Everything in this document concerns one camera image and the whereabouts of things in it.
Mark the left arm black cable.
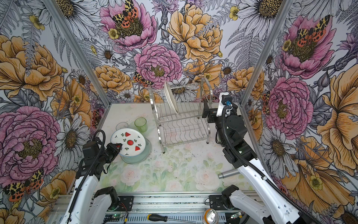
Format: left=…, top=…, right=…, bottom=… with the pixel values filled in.
left=67, top=129, right=107, bottom=222

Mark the pale green plate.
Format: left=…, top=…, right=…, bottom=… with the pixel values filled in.
left=121, top=138, right=152, bottom=164

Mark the aluminium front rail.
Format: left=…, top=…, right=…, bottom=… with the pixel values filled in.
left=53, top=193, right=289, bottom=216

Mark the steel two-tier dish rack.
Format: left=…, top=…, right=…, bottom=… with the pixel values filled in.
left=148, top=77, right=213, bottom=153

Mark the green glass tumbler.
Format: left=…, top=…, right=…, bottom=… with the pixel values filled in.
left=134, top=117, right=148, bottom=133

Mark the clear faceted glass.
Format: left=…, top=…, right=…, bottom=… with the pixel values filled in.
left=116, top=122, right=129, bottom=131

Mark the black yellow screwdriver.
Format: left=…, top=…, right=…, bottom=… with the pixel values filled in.
left=147, top=214, right=196, bottom=224

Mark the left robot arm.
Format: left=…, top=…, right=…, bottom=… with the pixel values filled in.
left=61, top=140, right=122, bottom=224

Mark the roll of tape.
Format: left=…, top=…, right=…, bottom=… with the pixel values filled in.
left=202, top=209, right=219, bottom=224

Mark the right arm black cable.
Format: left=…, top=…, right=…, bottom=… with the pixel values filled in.
left=220, top=105, right=322, bottom=224

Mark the white patterned plate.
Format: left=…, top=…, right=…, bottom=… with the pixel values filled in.
left=111, top=128, right=146, bottom=157

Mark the grey metal cylinder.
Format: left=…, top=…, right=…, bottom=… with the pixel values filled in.
left=218, top=169, right=240, bottom=179

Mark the cream white plate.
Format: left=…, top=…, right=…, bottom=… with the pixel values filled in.
left=164, top=83, right=179, bottom=115

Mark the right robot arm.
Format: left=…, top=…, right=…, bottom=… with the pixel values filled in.
left=202, top=100, right=320, bottom=224

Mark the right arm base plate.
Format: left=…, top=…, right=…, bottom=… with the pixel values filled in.
left=208, top=195, right=233, bottom=211

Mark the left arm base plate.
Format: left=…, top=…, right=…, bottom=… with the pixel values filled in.
left=108, top=196, right=134, bottom=212

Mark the green circuit board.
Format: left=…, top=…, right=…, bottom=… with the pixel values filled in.
left=103, top=214, right=126, bottom=223

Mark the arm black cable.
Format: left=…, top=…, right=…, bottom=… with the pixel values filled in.
left=220, top=105, right=322, bottom=224
left=67, top=129, right=107, bottom=222

